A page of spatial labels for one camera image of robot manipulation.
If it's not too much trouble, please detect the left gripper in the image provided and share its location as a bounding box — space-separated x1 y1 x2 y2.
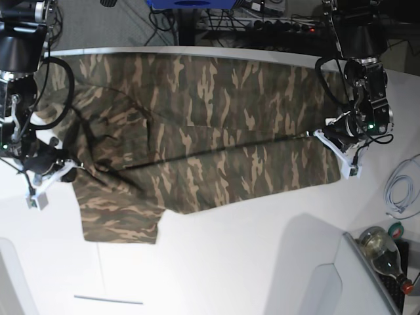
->
323 114 364 153

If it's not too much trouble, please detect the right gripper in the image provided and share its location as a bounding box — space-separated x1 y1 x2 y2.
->
19 144 71 182

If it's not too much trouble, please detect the camouflage t-shirt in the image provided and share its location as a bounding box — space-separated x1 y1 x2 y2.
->
54 53 341 244

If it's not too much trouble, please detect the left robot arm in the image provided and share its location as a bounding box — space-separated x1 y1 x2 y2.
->
316 1 394 153

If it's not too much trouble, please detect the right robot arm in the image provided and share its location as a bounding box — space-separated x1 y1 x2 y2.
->
1 1 75 179

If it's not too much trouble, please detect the green tape roll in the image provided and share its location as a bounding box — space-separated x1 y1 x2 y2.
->
388 222 404 240

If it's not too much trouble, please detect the black power strip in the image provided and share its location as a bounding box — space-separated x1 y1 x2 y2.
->
252 19 324 33

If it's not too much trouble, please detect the clear plastic bottle red cap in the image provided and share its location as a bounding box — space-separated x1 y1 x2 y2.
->
358 226 414 295

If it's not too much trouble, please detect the black perforated tray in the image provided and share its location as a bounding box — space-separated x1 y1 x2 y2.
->
377 240 410 314

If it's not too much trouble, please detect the blue box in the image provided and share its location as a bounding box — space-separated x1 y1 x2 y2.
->
146 0 236 10

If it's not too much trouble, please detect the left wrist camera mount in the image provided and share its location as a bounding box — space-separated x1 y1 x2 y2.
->
304 129 362 179

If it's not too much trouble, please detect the coiled white cable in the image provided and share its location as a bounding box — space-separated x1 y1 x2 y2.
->
383 154 420 220

